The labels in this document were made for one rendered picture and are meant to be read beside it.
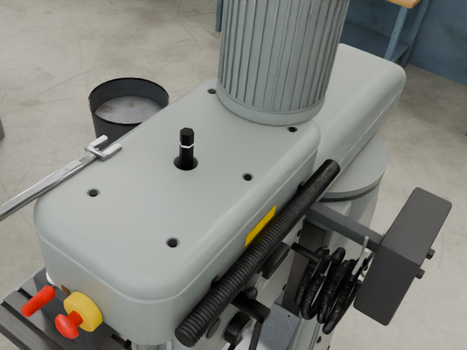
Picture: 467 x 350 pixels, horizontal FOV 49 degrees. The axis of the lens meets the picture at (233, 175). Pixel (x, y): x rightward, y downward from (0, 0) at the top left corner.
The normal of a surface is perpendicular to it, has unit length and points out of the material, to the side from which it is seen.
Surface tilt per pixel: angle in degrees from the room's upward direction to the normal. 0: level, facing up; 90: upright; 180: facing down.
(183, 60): 0
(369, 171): 0
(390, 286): 90
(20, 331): 0
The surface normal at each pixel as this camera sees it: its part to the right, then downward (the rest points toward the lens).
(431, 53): -0.56, 0.52
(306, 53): 0.33, 0.66
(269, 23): -0.35, 0.61
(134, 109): 0.09, -0.73
